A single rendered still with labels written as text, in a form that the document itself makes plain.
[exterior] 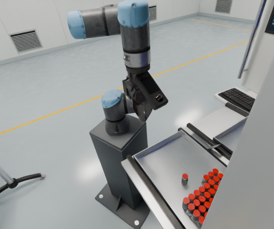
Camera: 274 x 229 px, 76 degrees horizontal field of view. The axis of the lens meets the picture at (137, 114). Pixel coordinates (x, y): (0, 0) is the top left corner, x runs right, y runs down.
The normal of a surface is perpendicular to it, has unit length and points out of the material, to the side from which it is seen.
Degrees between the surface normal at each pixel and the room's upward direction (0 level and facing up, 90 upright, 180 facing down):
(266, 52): 90
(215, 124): 0
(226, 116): 0
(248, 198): 90
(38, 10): 90
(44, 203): 0
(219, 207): 90
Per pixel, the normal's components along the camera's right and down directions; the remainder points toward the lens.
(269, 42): -0.91, 0.33
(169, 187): -0.08, -0.76
